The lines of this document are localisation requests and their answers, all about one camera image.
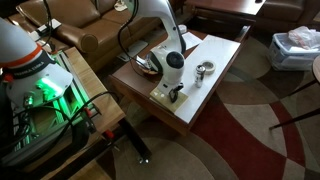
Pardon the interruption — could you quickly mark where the brown wooden coffee table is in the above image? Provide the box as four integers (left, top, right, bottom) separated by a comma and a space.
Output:
108, 24, 252, 136

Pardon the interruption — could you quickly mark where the shiny metal cylinder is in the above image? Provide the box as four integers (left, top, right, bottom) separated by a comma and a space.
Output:
194, 64, 207, 89

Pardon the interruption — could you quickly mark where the large brown leather couch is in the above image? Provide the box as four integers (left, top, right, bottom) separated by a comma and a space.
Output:
15, 0, 163, 55

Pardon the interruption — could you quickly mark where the light wooden robot table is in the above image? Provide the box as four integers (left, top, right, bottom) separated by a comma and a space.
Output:
19, 46, 126, 174

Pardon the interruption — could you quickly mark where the aluminium rail frame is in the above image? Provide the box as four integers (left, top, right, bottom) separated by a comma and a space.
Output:
13, 49, 93, 158

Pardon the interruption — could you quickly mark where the light green board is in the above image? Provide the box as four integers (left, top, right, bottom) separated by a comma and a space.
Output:
149, 84, 190, 114

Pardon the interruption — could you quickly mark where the wooden bowl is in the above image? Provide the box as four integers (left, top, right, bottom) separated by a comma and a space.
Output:
141, 64, 160, 76

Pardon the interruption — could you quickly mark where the white black power box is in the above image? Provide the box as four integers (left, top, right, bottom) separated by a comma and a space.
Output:
29, 18, 63, 42

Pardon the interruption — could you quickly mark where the grey flat pad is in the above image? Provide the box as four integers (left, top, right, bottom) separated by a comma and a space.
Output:
116, 39, 150, 63

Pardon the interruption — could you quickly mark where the raised wooden lift top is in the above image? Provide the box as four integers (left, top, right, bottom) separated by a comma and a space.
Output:
184, 0, 268, 18

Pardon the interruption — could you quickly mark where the thin black cable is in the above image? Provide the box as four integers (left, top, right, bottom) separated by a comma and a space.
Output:
0, 90, 121, 161

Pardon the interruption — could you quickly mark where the patterned curved-stripe rug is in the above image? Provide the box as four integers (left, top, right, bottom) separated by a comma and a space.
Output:
96, 31, 320, 180

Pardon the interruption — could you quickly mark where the crumpled white cloth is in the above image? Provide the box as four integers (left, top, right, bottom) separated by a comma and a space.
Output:
287, 25, 320, 52

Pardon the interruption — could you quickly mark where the white tape roll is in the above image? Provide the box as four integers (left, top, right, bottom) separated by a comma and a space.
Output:
200, 60, 217, 75

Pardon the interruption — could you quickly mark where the printed white paper sheet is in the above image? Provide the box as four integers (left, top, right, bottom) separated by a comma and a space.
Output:
181, 31, 204, 51

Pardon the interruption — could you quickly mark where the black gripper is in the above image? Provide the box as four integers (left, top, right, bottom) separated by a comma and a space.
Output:
168, 82, 185, 103

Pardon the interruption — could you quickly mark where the dark round side table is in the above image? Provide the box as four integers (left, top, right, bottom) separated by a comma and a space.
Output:
269, 54, 320, 131

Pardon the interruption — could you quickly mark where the brown leather armchair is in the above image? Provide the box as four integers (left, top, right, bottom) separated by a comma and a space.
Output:
255, 0, 320, 33

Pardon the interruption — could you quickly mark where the black table support leg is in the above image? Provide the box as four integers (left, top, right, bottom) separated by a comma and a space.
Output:
117, 117, 153, 165

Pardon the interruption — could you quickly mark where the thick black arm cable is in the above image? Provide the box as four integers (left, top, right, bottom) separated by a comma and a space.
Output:
117, 0, 149, 72

